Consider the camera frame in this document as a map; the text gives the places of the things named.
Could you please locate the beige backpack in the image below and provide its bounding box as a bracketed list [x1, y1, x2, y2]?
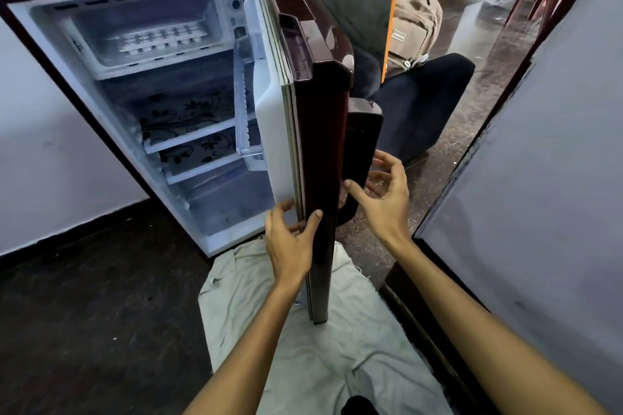
[386, 0, 444, 75]

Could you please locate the person's right hand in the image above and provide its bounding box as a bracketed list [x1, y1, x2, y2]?
[344, 150, 411, 245]

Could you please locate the fridge shelf with floral mat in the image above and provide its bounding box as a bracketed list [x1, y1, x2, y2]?
[130, 88, 244, 154]
[160, 130, 255, 185]

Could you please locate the small maroon fridge cabinet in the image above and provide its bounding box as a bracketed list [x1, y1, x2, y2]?
[0, 0, 312, 260]

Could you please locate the dark upholstered sofa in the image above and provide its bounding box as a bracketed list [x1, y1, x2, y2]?
[336, 42, 477, 166]

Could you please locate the person's right forearm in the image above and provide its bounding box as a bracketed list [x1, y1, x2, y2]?
[385, 235, 610, 415]

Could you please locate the white freezer compartment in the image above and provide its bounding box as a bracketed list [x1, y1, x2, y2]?
[56, 0, 230, 81]

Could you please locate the person's left hand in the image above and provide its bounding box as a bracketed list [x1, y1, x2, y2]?
[264, 202, 323, 292]

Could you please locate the person's dark clothing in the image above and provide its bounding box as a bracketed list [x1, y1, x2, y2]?
[341, 395, 381, 415]

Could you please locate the clear door rack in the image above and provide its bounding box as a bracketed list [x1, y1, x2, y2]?
[232, 36, 267, 173]

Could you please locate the person's left forearm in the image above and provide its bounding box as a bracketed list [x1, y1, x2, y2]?
[183, 281, 306, 415]

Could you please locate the white ice cube tray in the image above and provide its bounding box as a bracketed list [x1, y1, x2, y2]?
[116, 24, 203, 55]

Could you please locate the white floor cloth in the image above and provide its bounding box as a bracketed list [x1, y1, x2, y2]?
[198, 238, 454, 415]

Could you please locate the maroon fridge door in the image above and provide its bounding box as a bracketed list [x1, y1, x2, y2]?
[241, 0, 385, 326]

